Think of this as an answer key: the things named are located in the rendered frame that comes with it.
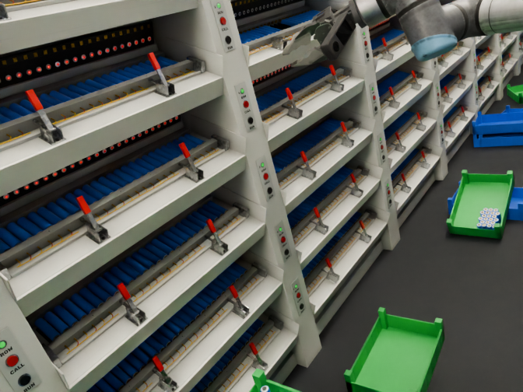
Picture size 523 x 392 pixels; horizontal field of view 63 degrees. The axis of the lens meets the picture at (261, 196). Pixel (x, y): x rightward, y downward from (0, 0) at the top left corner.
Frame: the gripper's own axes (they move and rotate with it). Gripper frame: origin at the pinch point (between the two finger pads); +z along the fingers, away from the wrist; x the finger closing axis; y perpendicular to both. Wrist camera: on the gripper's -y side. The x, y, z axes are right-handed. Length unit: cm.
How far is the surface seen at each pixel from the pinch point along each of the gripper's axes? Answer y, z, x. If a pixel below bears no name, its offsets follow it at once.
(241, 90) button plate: -11.3, 10.8, 4.4
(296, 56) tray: 14.1, 3.4, -6.0
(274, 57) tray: 4.8, 5.1, 0.9
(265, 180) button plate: -20.0, 18.5, -17.1
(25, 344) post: -76, 38, 13
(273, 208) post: -22.6, 21.3, -25.3
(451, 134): 102, -12, -131
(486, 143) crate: 109, -26, -155
